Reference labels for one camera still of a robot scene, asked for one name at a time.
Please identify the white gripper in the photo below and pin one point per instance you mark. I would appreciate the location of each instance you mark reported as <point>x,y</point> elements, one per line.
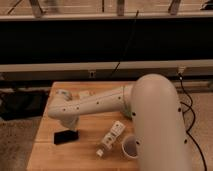
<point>71,123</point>

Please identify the black eraser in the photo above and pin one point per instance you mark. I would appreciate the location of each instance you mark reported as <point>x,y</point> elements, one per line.
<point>65,136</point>

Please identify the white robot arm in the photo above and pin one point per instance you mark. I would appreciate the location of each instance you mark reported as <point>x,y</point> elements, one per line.
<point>155,108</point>

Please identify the white sponge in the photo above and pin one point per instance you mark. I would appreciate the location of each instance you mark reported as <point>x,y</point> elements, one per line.
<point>84,94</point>

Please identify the clear plastic cup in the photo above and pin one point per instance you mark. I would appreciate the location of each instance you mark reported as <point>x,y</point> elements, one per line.
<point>128,147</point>

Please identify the white wall outlet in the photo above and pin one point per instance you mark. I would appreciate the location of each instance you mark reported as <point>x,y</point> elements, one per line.
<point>92,74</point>
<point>181,70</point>

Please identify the white right wall outlet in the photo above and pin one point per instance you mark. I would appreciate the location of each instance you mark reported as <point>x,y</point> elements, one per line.
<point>181,70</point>

